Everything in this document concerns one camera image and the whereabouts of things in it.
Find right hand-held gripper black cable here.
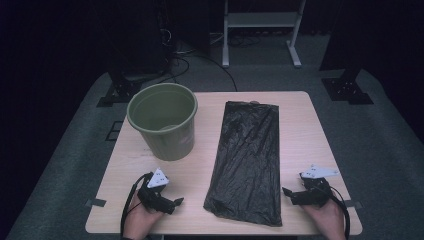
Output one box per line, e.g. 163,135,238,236
328,185,351,240

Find green plastic bucket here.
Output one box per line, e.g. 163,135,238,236
126,82,199,162

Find left hand-held gripper black cable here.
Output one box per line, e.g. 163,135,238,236
120,172,154,238

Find grey tape strip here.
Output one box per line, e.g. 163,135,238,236
343,199,363,210
84,198,107,208

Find person's right hand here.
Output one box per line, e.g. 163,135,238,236
301,196,346,240

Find black floor cable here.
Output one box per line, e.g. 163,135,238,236
146,53,239,93

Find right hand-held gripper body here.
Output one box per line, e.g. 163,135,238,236
291,163,340,209

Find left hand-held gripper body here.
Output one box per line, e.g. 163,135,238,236
137,167,176,215

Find black metal stand base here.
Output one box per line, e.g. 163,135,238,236
96,71,143,109
321,68,375,106

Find white metal stand frame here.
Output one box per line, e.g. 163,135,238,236
221,0,307,69

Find hand-held gripper black cable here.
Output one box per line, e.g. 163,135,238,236
328,185,351,240
120,172,154,238

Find person's left hand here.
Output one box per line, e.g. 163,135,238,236
123,193,165,240

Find black plastic garbage bag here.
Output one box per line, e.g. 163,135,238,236
203,100,284,228

